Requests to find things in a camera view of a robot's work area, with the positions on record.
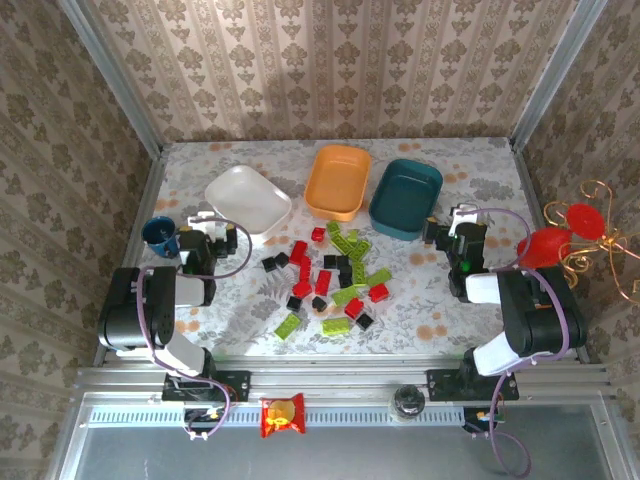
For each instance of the long aluminium extrusion rail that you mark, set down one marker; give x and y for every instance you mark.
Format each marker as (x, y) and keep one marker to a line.
(350, 375)

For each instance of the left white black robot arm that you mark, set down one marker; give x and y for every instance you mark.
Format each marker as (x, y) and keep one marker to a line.
(125, 310)

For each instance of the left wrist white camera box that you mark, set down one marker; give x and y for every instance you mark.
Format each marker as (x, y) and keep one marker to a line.
(205, 217)

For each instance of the red snack packet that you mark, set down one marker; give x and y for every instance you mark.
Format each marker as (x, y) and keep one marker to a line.
(282, 415)

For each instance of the aluminium table side rail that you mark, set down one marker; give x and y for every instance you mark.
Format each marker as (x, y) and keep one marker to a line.
(526, 175)
(148, 190)

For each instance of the aluminium frame post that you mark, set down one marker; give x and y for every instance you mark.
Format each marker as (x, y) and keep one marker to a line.
(554, 75)
(118, 85)

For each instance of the white plastic container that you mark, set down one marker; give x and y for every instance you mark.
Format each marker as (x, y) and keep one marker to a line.
(245, 197)

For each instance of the red square lego brick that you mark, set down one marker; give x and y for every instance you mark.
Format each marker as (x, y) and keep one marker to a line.
(302, 288)
(318, 234)
(353, 308)
(379, 293)

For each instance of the small controller circuit board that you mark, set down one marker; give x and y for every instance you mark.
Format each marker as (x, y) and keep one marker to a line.
(482, 417)
(205, 414)

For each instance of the teal plastic container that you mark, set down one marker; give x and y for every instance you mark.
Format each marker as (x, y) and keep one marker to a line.
(405, 195)

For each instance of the black square lego brick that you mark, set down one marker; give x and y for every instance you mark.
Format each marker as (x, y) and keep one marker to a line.
(330, 261)
(343, 261)
(365, 321)
(319, 303)
(293, 303)
(345, 277)
(269, 264)
(282, 259)

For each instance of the red teardrop vase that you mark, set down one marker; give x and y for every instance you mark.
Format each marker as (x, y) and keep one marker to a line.
(545, 245)

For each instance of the green square lego brick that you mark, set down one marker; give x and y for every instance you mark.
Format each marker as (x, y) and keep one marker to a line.
(353, 235)

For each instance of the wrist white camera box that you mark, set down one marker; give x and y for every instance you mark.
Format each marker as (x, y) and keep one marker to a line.
(205, 217)
(462, 212)

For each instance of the orange plastic container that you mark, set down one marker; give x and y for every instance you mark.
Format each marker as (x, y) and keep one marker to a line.
(335, 180)

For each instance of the dark round glass jar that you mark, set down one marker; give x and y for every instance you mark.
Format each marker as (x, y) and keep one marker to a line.
(407, 400)

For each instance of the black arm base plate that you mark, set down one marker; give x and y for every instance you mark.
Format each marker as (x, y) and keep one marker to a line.
(235, 382)
(442, 385)

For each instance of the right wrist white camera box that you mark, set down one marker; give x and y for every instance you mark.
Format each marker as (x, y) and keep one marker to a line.
(462, 212)

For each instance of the dark blue mug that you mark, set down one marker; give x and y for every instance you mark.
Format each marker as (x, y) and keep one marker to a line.
(159, 235)

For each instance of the grey metal shelf panel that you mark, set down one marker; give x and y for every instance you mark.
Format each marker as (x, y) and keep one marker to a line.
(350, 455)

